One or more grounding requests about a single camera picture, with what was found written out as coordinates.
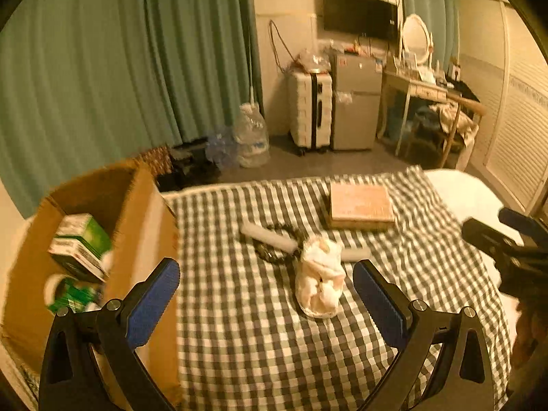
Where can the brown cardboard box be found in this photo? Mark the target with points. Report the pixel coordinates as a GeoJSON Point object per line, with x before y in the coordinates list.
{"type": "Point", "coordinates": [90, 305]}

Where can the black wall television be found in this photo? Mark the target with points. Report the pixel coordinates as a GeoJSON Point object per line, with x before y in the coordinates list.
{"type": "Point", "coordinates": [376, 19]}

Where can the brown patterned bag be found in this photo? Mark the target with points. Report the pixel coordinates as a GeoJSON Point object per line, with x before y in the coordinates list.
{"type": "Point", "coordinates": [157, 160]}

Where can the white dressing table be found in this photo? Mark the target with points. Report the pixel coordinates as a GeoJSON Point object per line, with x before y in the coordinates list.
{"type": "Point", "coordinates": [401, 97]}

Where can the oval vanity mirror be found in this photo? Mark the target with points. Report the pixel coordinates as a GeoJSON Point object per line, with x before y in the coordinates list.
{"type": "Point", "coordinates": [417, 39]}

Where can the crushed blue water bottle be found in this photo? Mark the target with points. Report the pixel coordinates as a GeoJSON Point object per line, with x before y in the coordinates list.
{"type": "Point", "coordinates": [222, 149]}

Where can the white toothpaste tube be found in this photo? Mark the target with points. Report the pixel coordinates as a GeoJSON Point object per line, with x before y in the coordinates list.
{"type": "Point", "coordinates": [353, 255]}

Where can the grey mini fridge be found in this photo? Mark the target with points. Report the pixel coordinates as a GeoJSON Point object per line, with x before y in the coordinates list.
{"type": "Point", "coordinates": [357, 95]}

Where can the teal curtain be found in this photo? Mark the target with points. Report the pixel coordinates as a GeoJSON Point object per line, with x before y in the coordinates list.
{"type": "Point", "coordinates": [86, 83]}
{"type": "Point", "coordinates": [441, 19]}

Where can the white louvered wardrobe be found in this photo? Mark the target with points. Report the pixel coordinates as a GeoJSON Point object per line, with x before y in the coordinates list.
{"type": "Point", "coordinates": [505, 68]}

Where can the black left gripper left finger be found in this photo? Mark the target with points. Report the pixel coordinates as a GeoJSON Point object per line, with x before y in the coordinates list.
{"type": "Point", "coordinates": [70, 377]}

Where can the wooden chair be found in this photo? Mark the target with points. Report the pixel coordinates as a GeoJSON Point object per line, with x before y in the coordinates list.
{"type": "Point", "coordinates": [459, 120]}

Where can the crumpled white cloth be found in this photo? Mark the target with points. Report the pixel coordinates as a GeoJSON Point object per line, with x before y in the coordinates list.
{"type": "Point", "coordinates": [319, 278]}

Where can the white suitcase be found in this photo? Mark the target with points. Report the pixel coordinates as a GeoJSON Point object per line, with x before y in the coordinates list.
{"type": "Point", "coordinates": [310, 98]}

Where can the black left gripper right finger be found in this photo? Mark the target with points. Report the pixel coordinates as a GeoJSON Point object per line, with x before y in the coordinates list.
{"type": "Point", "coordinates": [462, 376]}

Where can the green white medicine box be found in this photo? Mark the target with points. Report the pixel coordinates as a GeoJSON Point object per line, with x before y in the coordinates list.
{"type": "Point", "coordinates": [79, 245]}

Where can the tan hardcover book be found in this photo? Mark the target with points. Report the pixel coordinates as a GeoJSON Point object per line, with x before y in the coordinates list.
{"type": "Point", "coordinates": [360, 206]}

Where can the large clear water bottle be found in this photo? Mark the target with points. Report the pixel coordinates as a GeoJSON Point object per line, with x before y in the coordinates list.
{"type": "Point", "coordinates": [252, 138]}

